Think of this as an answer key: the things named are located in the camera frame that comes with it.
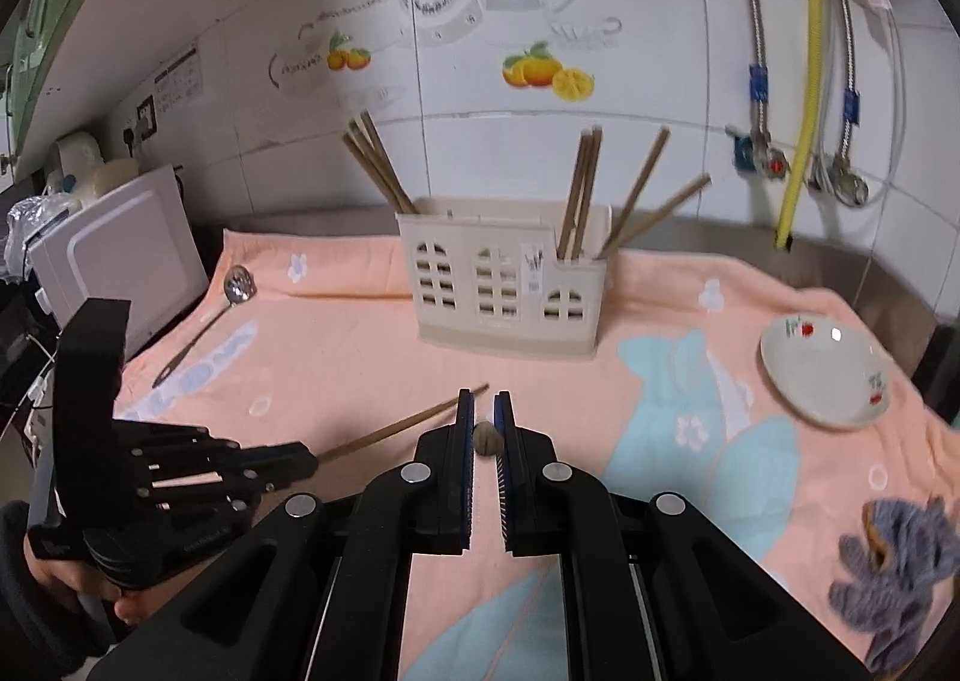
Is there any metal water valve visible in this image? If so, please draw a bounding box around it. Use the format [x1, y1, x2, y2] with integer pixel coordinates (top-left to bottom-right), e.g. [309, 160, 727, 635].
[805, 151, 872, 207]

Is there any cream round container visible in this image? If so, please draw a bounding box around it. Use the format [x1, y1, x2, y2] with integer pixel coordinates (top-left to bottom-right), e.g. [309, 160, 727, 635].
[92, 158, 141, 203]

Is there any beige plastic utensil holder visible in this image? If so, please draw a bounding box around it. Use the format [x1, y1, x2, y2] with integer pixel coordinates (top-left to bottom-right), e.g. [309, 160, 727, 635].
[395, 195, 614, 362]

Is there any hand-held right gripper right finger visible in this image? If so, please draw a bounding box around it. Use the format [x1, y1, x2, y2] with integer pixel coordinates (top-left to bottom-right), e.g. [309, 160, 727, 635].
[492, 390, 875, 681]

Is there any green cabinet door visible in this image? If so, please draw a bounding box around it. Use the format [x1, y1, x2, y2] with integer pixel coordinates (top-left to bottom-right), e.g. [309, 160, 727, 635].
[0, 0, 137, 181]

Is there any white plastic jug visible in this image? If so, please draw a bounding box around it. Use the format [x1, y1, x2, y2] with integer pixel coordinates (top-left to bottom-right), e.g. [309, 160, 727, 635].
[51, 131, 107, 193]

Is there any yellow hose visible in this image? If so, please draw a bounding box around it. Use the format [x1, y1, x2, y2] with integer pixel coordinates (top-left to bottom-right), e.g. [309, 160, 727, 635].
[772, 0, 831, 254]

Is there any blue handle water valve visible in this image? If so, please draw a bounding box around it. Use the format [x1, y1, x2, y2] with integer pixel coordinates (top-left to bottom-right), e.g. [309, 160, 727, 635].
[726, 124, 794, 181]

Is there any wall socket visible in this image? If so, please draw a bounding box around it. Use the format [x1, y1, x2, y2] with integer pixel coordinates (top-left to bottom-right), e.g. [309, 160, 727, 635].
[120, 94, 159, 143]

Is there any white plate with red print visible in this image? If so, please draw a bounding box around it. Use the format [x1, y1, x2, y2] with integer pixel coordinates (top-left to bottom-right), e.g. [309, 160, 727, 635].
[759, 311, 896, 431]

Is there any braided metal hose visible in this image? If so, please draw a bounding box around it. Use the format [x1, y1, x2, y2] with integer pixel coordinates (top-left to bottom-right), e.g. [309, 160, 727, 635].
[722, 0, 775, 153]
[820, 0, 862, 181]

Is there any white microwave oven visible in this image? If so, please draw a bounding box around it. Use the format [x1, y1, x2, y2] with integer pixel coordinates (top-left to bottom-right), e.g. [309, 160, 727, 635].
[28, 163, 212, 361]

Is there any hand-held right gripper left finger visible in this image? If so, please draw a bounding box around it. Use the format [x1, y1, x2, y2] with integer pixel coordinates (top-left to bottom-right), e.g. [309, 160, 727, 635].
[86, 387, 478, 681]

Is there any person's left hand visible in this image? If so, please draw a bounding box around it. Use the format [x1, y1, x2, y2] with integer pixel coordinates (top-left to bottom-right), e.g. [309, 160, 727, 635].
[25, 541, 162, 627]

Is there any pink printed towel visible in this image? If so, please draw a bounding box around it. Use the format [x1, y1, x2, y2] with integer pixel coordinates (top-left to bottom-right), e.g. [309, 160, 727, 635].
[112, 226, 960, 681]

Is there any long metal spoon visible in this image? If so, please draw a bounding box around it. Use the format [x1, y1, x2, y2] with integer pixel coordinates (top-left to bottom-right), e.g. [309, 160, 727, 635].
[151, 265, 259, 390]

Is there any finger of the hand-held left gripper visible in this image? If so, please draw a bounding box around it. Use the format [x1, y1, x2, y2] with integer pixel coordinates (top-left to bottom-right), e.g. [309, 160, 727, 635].
[148, 467, 317, 515]
[148, 424, 321, 473]

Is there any white wall label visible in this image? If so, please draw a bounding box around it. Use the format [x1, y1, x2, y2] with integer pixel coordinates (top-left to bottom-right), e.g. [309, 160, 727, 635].
[153, 46, 205, 106]

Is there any grey knitted cloth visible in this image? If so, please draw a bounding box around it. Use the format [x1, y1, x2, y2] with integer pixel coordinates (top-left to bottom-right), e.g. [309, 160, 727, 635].
[827, 496, 955, 676]

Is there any crumpled plastic bag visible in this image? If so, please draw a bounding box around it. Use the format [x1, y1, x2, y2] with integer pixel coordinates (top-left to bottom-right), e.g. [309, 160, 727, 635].
[2, 193, 85, 279]

